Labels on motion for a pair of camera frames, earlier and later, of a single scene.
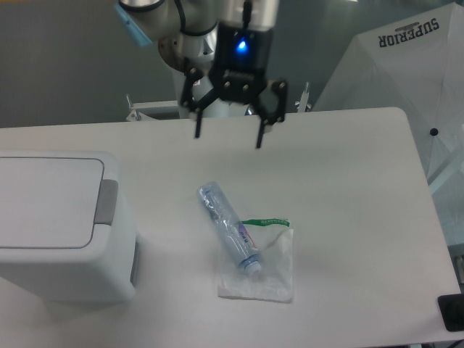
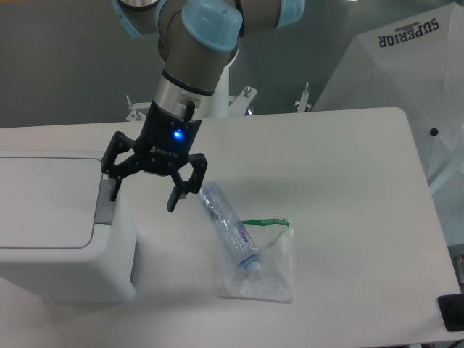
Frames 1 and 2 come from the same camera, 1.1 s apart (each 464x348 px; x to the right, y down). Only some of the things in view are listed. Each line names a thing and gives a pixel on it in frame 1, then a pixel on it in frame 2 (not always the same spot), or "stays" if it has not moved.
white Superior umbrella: (417, 64) stays
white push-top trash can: (67, 234) stays
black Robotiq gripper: (238, 72) → (162, 146)
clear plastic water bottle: (242, 243) stays
